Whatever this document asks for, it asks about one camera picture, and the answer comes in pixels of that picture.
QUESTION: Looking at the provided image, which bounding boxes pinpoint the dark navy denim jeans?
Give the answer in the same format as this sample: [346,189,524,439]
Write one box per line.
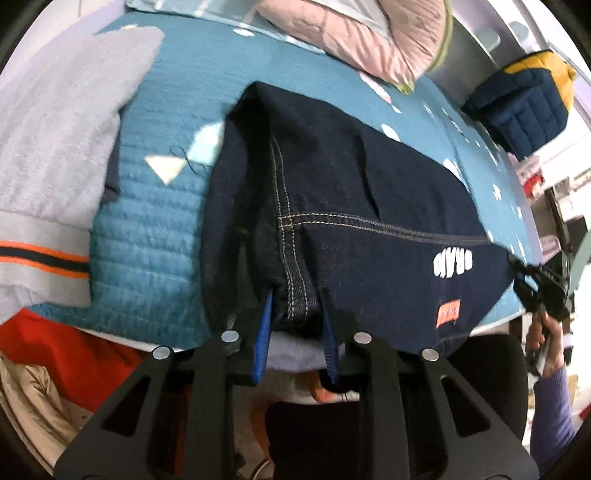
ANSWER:
[200,82,516,353]

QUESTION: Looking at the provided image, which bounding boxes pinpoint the purple sleeved right forearm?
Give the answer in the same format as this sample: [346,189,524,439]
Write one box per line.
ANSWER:
[530,367,576,476]

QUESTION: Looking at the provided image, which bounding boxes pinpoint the person's right hand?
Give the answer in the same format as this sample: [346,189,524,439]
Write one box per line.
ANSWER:
[526,310,565,379]

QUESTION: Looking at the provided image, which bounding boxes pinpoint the teal quilted bedspread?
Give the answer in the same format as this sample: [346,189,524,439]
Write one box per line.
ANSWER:
[34,11,541,348]

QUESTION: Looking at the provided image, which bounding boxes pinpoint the red garment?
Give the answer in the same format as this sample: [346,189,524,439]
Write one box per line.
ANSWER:
[1,310,146,412]

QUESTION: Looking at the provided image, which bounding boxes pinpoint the navy yellow quilted jacket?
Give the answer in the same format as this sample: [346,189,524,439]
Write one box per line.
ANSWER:
[462,50,577,161]

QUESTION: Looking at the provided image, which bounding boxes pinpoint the beige puffer garment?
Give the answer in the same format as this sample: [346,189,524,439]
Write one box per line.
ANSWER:
[0,356,93,474]

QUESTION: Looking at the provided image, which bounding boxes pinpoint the pink puffer jacket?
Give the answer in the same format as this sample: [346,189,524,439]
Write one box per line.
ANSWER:
[256,0,454,93]

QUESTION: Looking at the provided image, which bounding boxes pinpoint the grey fleece sweater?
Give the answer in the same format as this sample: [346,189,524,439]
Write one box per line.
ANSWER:
[1,27,164,320]

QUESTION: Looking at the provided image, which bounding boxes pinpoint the light blue striped pillow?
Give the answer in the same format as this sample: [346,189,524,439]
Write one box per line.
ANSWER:
[125,0,325,54]

